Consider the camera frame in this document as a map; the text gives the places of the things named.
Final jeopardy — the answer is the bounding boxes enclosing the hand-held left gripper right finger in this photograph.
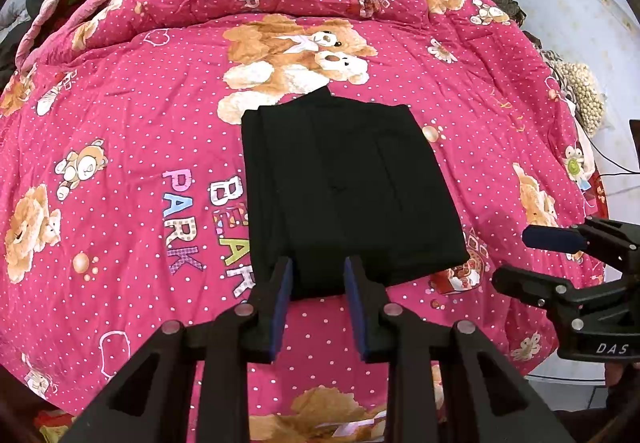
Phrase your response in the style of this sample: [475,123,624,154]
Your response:
[343,254,576,443]

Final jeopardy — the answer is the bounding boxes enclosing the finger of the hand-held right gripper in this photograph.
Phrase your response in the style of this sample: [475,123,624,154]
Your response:
[491,263,627,310]
[521,217,640,274]

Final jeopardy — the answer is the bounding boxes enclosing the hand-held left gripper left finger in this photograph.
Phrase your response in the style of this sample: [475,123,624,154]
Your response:
[60,255,296,443]

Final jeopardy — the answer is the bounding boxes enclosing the black pants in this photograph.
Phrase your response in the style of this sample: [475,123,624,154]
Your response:
[241,90,471,300]

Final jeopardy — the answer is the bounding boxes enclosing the person's right hand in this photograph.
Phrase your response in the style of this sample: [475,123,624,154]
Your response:
[604,362,640,424]

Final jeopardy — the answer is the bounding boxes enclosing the cream beaded cushion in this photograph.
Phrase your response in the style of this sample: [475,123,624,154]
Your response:
[550,60,608,136]

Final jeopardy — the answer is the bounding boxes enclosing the grey patterned cloth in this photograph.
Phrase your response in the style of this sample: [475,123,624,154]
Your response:
[535,43,576,99]

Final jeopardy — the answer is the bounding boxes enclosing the pink bear printed blanket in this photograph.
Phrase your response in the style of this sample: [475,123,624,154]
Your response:
[0,0,608,443]

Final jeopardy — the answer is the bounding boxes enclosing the red yellow patterned cloth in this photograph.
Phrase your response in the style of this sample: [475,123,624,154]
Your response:
[32,410,76,443]

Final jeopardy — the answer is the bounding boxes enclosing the black cable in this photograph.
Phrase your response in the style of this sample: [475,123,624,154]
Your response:
[582,133,640,176]
[525,372,608,383]

